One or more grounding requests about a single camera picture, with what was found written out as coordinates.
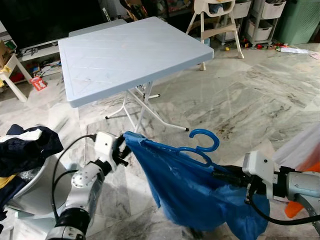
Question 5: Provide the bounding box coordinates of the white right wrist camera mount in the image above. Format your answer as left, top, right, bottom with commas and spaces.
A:
242, 150, 278, 201

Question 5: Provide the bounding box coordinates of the white baby highchair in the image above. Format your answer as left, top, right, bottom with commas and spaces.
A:
186, 0, 246, 72

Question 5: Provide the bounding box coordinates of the white paper sheet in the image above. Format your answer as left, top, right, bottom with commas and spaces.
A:
280, 46, 311, 55

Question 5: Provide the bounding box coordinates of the orange shirt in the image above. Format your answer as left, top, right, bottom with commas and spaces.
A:
285, 161, 320, 219

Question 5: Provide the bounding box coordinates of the blue shirt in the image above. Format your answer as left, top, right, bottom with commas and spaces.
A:
122, 131, 272, 240

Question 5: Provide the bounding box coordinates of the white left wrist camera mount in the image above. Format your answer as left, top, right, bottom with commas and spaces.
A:
93, 131, 121, 173

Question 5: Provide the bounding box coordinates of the blue plastic hanger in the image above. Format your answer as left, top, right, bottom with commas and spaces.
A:
141, 128, 221, 171

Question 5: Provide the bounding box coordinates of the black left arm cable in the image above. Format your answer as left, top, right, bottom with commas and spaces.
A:
51, 134, 98, 222

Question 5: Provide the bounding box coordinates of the small white stool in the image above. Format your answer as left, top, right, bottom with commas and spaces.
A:
0, 40, 30, 103

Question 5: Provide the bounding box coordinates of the white drawer trolley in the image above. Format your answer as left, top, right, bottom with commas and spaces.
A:
244, 0, 281, 46

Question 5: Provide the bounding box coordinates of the black television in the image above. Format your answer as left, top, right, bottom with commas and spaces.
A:
0, 0, 118, 51

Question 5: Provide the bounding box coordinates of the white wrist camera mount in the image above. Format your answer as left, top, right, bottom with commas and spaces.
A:
93, 131, 121, 173
242, 150, 278, 201

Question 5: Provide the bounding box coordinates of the red box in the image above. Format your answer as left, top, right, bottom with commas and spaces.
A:
29, 76, 49, 92

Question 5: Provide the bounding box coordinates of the green plastic bin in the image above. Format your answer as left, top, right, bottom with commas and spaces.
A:
274, 0, 320, 46

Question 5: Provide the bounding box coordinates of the white crumpled cloth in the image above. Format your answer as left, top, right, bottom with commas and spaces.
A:
15, 128, 45, 142

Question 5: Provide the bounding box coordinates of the white shirt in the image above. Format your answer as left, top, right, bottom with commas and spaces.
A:
272, 122, 320, 173

